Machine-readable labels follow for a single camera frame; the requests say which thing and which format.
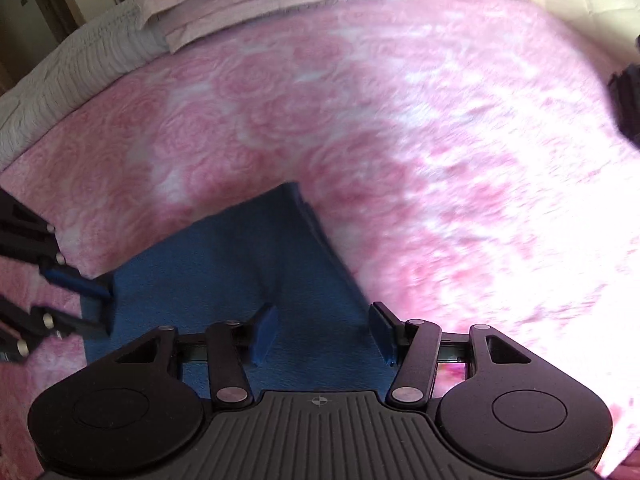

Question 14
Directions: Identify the white ribbed quilt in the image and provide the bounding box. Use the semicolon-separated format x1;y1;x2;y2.
0;0;169;169

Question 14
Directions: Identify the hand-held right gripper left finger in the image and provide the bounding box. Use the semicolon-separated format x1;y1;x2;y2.
115;303;280;407

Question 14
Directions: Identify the blue garment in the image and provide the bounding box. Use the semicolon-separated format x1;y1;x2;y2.
81;181;402;397

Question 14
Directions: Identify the dark object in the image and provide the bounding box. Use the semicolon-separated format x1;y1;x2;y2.
606;34;640;150

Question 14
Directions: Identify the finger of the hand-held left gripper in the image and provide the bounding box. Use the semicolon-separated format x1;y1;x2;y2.
0;294;110;364
0;189;114;302

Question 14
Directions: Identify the pink floral blanket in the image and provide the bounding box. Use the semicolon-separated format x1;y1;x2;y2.
0;0;640;477

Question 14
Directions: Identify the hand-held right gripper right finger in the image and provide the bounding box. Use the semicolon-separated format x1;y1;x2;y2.
368;302;533;407

